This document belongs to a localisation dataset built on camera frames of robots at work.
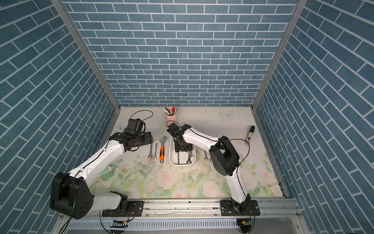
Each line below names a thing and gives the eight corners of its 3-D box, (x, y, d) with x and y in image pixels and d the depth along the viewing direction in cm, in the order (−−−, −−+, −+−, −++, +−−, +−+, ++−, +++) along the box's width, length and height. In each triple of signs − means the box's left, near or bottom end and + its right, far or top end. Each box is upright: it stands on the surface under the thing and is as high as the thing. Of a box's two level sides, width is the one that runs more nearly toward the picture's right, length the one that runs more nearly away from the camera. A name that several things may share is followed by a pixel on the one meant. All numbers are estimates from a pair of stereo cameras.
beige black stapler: (245, 143, 101) (247, 139, 98) (249, 129, 109) (251, 125, 106) (249, 144, 101) (251, 140, 97) (253, 130, 109) (255, 126, 105)
